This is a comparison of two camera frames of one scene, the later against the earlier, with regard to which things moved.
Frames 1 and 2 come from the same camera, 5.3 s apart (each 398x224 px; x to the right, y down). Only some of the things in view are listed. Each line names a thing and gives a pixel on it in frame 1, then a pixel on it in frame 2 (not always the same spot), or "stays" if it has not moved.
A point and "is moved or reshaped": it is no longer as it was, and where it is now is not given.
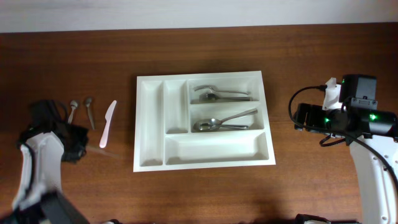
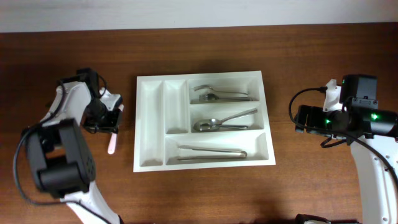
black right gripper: x=303 y=116 stays
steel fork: x=210 y=97 stays
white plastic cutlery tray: x=201 y=121 stays
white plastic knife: x=107 y=117 is moved or reshaped
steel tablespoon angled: x=216 y=121 stays
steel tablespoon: x=204 y=124 stays
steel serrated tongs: x=104 y=152 → x=244 y=154
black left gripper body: x=74 y=143 → x=109 y=125
